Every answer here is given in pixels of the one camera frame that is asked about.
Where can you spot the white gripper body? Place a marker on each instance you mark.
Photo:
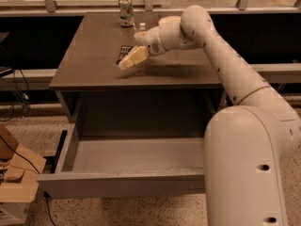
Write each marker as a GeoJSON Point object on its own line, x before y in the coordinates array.
{"type": "Point", "coordinates": [151, 41]}

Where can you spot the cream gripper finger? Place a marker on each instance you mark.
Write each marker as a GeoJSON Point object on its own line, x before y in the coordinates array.
{"type": "Point", "coordinates": [137, 54]}
{"type": "Point", "coordinates": [140, 36]}

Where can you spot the dark rxbar chocolate bar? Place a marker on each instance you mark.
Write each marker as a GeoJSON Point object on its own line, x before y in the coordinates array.
{"type": "Point", "coordinates": [124, 51]}

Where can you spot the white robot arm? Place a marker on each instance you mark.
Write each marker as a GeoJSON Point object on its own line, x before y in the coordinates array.
{"type": "Point", "coordinates": [243, 143]}

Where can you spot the grey cabinet with glossy top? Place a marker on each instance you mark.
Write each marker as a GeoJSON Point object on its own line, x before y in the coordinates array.
{"type": "Point", "coordinates": [171, 95]}

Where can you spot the open grey top drawer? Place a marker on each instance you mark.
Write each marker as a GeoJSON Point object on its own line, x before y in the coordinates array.
{"type": "Point", "coordinates": [98, 162]}

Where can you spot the white bowl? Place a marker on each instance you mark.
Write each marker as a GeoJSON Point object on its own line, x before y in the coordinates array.
{"type": "Point", "coordinates": [169, 20]}

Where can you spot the green white soda can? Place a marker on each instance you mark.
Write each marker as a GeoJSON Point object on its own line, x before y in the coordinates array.
{"type": "Point", "coordinates": [126, 13]}

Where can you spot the cardboard boxes stack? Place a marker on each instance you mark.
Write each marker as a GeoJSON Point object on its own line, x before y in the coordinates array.
{"type": "Point", "coordinates": [20, 168]}

